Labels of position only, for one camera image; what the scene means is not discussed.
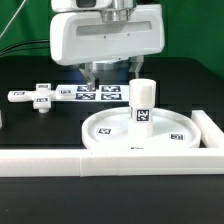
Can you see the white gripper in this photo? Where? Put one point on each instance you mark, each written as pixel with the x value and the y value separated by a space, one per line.
pixel 84 31

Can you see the white cross-shaped table base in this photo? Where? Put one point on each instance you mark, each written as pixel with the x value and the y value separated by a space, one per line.
pixel 42 96

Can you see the white round table top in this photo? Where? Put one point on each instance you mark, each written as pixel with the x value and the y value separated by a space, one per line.
pixel 123 129

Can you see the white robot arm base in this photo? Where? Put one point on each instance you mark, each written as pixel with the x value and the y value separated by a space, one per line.
pixel 109 65

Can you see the white marker sheet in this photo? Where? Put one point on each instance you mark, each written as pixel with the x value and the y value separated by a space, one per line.
pixel 105 93

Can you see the white right fence rail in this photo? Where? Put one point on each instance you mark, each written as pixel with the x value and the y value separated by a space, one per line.
pixel 211 135

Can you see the white fence rail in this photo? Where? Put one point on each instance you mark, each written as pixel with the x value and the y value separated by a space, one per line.
pixel 83 163
pixel 211 135

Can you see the white front fence rail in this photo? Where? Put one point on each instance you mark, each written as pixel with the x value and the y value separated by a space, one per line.
pixel 83 163

